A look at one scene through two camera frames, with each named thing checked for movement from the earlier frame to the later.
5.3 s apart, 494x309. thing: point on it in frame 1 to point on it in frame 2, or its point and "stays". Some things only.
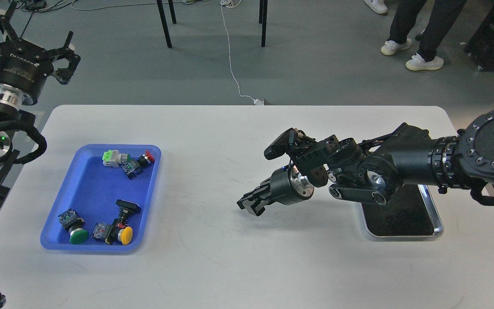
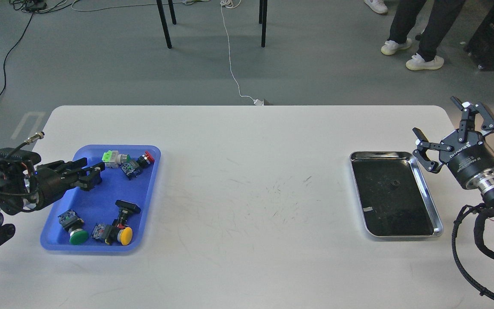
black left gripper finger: [64, 75] to [87, 178]
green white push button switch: [113, 158] stays
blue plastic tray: [102, 203] stays
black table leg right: [263, 13] stays
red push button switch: [134, 166] stays
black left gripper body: [20, 67] to [50, 183]
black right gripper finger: [257, 206] to [423, 144]
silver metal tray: [412, 212] stays
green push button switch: [72, 222] stays
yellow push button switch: [111, 233] stays
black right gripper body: [288, 186] to [470, 157]
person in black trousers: [405, 13] stays
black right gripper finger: [264, 188] to [490, 125]
